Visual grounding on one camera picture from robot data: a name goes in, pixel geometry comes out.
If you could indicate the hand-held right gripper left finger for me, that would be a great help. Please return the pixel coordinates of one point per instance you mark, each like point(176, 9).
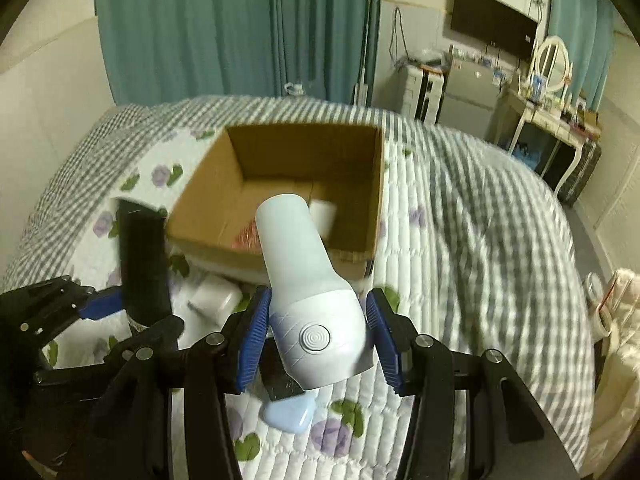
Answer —
point(252, 342)

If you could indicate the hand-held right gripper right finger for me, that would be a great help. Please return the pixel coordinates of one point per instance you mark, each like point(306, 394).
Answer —
point(384, 345)

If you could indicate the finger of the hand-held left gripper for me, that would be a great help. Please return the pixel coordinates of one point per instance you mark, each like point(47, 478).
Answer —
point(102, 305)
point(162, 331)

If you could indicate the black cylindrical bottle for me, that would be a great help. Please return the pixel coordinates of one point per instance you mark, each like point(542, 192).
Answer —
point(142, 260)

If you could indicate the light blue hair dryer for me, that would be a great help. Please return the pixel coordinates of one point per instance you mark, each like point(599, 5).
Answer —
point(305, 280)

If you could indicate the brown cardboard box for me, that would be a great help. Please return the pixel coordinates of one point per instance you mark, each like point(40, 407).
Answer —
point(295, 155)

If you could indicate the white rounded case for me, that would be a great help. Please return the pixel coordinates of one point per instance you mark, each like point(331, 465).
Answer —
point(214, 300)

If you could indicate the red patterned packet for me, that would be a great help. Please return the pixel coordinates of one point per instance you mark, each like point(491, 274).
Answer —
point(246, 237)

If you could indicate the white block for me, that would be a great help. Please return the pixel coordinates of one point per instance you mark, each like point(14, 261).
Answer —
point(324, 215)

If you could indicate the floral quilted mat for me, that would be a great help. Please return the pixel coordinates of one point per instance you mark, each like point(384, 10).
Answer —
point(400, 200)

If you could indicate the bed with checkered quilt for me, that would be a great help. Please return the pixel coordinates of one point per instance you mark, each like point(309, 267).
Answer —
point(490, 240)

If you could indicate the white plastic bag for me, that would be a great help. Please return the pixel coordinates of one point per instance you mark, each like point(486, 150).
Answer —
point(617, 305)

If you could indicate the white drawer cabinet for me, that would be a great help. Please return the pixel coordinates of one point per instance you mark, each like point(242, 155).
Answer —
point(417, 92)

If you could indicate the silver mini fridge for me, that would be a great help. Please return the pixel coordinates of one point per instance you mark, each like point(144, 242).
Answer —
point(467, 97)

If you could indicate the dark checked storage box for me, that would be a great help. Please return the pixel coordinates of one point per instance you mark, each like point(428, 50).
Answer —
point(582, 170)

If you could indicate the white vanity desk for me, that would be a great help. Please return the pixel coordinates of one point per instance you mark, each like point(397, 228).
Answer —
point(547, 115)

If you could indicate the white pole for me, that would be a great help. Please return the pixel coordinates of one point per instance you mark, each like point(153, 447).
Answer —
point(365, 50)

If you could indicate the wide teal curtain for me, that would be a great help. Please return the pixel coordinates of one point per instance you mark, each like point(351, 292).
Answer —
point(200, 25)

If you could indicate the oval white vanity mirror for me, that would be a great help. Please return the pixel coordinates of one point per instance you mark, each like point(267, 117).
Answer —
point(550, 62)

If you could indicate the narrow teal curtain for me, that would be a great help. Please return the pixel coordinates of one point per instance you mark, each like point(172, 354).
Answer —
point(582, 20)

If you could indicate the black wall television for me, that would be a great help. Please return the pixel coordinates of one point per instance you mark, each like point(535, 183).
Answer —
point(492, 22)

